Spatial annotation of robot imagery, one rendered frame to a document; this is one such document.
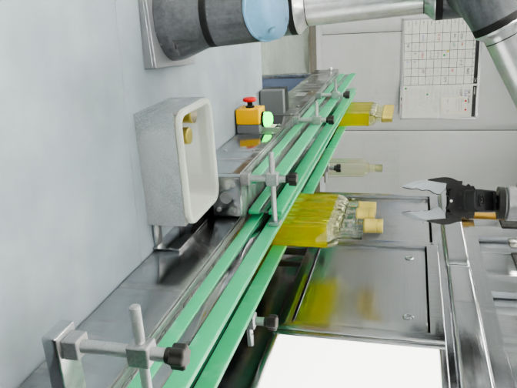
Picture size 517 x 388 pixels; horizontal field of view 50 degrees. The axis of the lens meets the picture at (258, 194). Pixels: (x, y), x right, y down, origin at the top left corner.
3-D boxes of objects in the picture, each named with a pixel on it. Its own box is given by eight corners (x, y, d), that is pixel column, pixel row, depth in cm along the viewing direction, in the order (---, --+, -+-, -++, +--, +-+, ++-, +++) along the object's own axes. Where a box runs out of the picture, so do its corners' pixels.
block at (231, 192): (212, 217, 127) (242, 218, 125) (208, 177, 124) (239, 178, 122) (218, 212, 130) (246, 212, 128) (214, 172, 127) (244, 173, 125)
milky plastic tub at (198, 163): (150, 226, 110) (191, 228, 107) (135, 112, 102) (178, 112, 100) (183, 196, 125) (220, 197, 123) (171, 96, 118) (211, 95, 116)
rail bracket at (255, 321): (208, 346, 108) (276, 353, 105) (205, 316, 106) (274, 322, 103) (215, 335, 112) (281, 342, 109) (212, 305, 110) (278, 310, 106)
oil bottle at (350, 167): (311, 176, 215) (381, 178, 208) (311, 162, 213) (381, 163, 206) (314, 171, 220) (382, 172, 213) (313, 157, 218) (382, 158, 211)
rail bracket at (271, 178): (243, 225, 126) (298, 228, 122) (237, 153, 120) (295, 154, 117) (246, 221, 128) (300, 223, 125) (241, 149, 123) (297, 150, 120)
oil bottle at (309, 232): (248, 245, 132) (339, 249, 127) (247, 222, 130) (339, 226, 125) (255, 235, 137) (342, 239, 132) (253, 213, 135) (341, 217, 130)
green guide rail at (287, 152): (245, 183, 127) (280, 184, 125) (245, 179, 127) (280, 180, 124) (340, 75, 286) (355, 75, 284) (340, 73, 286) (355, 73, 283)
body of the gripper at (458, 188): (443, 219, 129) (499, 221, 126) (445, 218, 121) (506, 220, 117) (444, 185, 129) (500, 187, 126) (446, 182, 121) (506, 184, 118)
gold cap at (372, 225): (363, 235, 131) (382, 235, 130) (363, 221, 130) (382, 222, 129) (364, 229, 134) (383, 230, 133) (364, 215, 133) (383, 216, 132)
